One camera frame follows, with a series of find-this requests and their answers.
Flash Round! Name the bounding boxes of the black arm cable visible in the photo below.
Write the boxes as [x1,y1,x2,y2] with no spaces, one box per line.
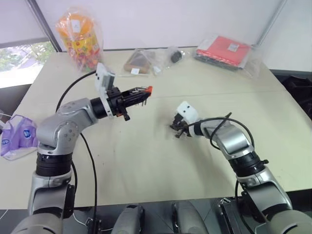
[187,112,255,152]
[55,70,98,234]

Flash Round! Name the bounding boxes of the purple plastic bag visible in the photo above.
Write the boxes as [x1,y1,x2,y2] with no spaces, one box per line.
[0,114,39,162]

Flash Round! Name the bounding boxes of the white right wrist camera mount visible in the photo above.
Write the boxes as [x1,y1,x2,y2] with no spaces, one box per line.
[175,101,199,124]

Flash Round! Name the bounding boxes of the black crates beside table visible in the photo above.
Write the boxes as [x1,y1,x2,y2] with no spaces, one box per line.
[279,75,312,115]

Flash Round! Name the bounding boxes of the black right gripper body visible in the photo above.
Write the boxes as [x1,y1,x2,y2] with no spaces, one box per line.
[171,112,188,129]

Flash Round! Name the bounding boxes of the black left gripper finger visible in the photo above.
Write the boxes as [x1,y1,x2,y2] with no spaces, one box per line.
[121,88,148,99]
[122,94,149,107]

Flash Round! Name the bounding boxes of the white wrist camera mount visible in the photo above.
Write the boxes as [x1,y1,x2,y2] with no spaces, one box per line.
[94,62,117,119]
[175,101,199,124]

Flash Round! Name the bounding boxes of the black red-capped hex key holder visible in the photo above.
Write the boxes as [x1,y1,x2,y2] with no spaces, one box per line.
[128,85,154,108]

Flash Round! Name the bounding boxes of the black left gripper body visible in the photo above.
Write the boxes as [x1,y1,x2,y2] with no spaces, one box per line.
[106,86,132,122]

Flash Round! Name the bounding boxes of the red pack in clear bag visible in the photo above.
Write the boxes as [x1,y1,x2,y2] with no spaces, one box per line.
[194,34,262,79]

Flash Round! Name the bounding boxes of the black box with metal corner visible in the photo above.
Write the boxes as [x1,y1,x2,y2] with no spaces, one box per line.
[217,196,247,234]

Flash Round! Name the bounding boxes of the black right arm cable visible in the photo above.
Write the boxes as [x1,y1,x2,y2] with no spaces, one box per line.
[187,112,255,152]

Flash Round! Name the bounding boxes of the black round item in bag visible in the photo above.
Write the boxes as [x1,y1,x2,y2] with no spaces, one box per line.
[159,45,186,69]

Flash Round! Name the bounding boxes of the orange colourful bagged toy tub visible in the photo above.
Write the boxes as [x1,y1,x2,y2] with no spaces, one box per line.
[54,6,105,73]

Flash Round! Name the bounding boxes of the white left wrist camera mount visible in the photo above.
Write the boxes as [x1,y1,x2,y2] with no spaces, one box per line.
[94,62,117,119]

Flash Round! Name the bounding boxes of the brown item in clear bag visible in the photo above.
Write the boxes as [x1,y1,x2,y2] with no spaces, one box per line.
[123,48,158,77]

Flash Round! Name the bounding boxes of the dark rounded grey shape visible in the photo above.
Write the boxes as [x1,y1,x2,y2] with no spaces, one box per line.
[113,204,145,234]
[171,201,209,234]

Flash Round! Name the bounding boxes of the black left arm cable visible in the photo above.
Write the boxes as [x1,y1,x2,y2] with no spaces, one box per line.
[55,70,98,234]

